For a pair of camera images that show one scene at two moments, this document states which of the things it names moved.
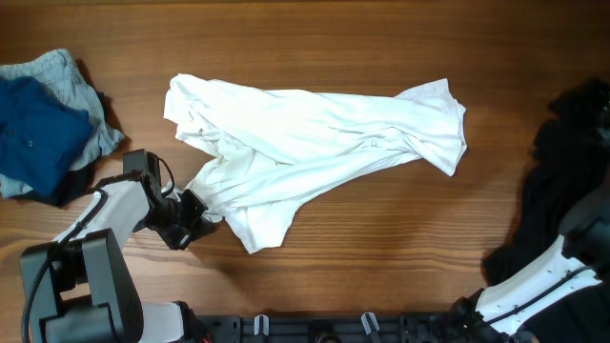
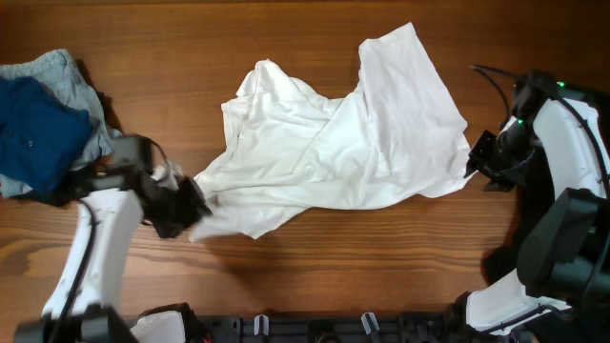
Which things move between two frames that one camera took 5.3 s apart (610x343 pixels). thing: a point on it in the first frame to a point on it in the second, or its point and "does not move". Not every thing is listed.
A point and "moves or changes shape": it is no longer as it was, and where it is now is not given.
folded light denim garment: x=57 y=71 does not move
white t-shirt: x=267 y=145 moves or changes shape
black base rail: x=325 y=329 does not move
